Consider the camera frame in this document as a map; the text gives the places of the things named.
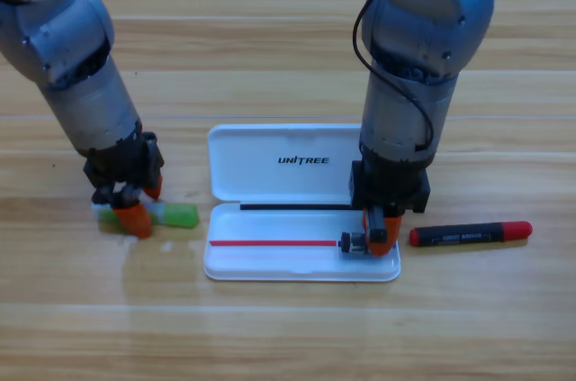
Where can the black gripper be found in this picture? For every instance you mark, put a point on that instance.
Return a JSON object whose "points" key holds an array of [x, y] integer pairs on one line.
{"points": [[123, 165], [391, 183]]}

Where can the green highlighter pen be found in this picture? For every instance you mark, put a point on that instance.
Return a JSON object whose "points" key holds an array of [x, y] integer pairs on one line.
{"points": [[180, 215]]}

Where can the black marker with red cap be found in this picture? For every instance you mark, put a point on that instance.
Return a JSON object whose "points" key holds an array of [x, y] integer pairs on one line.
{"points": [[468, 233]]}

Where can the white Unitree pencil case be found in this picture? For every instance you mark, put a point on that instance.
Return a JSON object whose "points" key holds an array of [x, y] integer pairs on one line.
{"points": [[270, 165]]}

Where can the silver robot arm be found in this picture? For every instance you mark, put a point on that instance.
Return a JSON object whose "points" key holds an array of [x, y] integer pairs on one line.
{"points": [[427, 20], [67, 48]]}

